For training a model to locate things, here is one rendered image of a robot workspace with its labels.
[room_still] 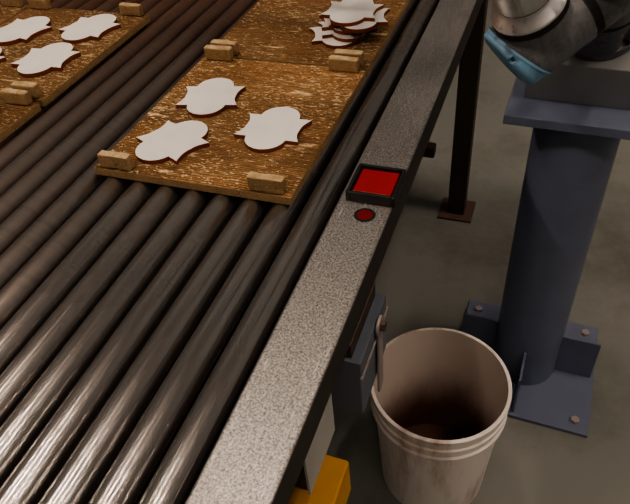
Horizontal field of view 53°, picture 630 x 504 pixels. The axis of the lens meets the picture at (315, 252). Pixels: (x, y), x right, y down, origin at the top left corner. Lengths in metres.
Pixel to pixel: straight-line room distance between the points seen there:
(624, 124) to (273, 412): 0.85
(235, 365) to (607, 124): 0.82
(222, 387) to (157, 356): 0.10
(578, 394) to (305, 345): 1.23
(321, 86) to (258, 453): 0.74
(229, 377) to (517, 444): 1.15
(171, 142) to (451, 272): 1.28
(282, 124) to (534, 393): 1.10
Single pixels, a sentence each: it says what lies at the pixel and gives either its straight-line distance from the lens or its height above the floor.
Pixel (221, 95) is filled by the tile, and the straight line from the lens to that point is 1.23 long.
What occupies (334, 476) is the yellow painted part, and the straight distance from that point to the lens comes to 0.92.
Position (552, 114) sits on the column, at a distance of 1.29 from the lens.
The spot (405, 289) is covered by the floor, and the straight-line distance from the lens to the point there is 2.10.
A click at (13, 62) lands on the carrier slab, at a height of 0.95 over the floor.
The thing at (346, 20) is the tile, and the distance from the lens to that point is 1.36.
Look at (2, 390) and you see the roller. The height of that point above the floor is 0.92.
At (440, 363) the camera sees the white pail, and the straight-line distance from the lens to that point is 1.59.
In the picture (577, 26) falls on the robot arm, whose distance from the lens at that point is 1.10.
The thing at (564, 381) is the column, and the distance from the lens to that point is 1.92.
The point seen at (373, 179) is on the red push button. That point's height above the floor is 0.93.
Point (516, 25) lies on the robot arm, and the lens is 1.05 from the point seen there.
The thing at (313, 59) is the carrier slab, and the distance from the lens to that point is 1.33.
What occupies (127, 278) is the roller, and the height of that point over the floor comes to 0.92.
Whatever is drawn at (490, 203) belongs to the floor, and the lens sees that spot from 2.46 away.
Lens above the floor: 1.52
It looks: 43 degrees down
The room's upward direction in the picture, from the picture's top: 6 degrees counter-clockwise
